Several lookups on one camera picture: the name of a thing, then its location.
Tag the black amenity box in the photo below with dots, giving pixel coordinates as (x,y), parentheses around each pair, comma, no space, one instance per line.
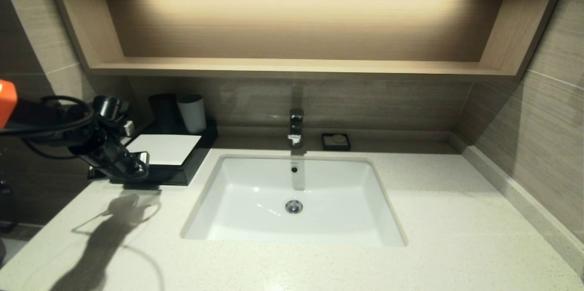
(200,154)

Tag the white card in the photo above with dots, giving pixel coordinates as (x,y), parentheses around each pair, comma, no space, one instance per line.
(166,149)

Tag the white cup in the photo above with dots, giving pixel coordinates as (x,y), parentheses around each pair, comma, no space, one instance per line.
(193,115)

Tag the chrome faucet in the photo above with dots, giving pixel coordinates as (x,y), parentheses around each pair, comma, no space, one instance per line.
(295,127)

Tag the chrome sink drain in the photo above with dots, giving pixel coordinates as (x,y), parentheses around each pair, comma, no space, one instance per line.
(294,207)

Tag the round soap bar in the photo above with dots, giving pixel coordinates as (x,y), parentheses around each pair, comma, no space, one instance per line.
(338,139)

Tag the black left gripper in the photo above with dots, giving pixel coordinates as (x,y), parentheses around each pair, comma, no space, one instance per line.
(116,161)

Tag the white sink basin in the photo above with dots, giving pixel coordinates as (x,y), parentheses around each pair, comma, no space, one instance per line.
(337,200)

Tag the black cup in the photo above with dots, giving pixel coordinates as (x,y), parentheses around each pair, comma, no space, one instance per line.
(164,113)

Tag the black soap dish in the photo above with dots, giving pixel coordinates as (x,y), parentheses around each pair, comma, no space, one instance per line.
(325,145)

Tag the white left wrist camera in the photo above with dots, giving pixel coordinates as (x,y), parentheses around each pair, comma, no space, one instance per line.
(129,127)

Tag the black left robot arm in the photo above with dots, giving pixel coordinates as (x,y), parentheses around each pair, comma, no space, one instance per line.
(68,122)

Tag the wooden wall shelf niche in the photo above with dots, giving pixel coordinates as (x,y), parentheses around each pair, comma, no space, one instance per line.
(296,68)

